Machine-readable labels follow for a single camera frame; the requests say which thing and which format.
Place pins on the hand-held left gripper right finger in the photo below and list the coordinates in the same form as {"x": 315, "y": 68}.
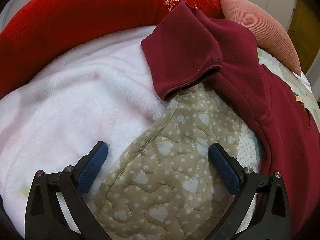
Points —
{"x": 225, "y": 167}

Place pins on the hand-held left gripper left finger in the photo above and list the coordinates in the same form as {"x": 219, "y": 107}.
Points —
{"x": 92, "y": 166}

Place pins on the dark red small sweatshirt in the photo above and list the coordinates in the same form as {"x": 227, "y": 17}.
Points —
{"x": 240, "y": 70}

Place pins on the beige heart-print quilted bedspread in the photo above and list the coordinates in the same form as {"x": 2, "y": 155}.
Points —
{"x": 170, "y": 170}

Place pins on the white fleece blanket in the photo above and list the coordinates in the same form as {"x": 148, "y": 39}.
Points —
{"x": 67, "y": 100}

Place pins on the red floral quilt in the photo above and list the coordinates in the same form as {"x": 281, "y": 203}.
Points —
{"x": 82, "y": 17}

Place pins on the yellow wooden door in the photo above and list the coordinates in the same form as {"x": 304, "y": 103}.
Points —
{"x": 303, "y": 32}

